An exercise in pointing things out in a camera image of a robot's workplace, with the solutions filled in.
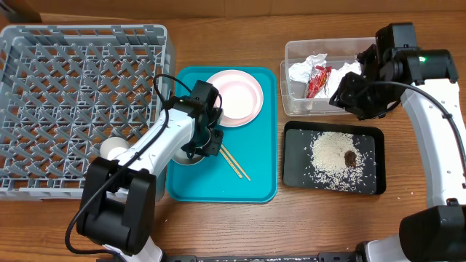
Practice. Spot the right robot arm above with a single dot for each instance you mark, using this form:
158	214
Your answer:
398	72

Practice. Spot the black tray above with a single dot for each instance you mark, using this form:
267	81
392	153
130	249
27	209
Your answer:
298	136

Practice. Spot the white paper cup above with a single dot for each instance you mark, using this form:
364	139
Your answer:
112	147

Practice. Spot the clear plastic bin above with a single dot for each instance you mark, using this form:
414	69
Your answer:
338	51

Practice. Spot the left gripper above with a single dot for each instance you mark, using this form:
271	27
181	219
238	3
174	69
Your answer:
214	146

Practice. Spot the white napkin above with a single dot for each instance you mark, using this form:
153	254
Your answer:
300	72

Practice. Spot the pile of white rice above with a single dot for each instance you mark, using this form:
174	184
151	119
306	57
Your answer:
327	167

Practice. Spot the brown food scrap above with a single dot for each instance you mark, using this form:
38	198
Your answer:
350	159

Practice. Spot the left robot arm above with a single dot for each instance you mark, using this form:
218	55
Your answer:
118	200

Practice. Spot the grey shallow bowl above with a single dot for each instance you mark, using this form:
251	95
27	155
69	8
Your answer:
183	158

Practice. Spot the lower wooden chopstick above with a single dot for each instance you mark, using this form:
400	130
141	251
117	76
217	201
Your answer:
230	163

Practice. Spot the upper wooden chopstick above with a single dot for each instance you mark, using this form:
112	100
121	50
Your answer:
244	174

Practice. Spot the pink bowl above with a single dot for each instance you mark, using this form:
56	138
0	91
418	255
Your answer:
242	96

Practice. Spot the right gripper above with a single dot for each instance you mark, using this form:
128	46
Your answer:
349	93

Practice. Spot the teal serving tray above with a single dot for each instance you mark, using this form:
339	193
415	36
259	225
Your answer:
253	145

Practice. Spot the wooden chopstick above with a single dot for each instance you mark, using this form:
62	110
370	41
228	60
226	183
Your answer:
230	163
244	174

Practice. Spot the grey dish rack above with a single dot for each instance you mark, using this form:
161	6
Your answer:
67	88

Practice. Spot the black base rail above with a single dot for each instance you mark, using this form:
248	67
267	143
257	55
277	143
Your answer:
320	257

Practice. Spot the red snack wrapper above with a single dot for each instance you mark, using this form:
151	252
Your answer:
318	79

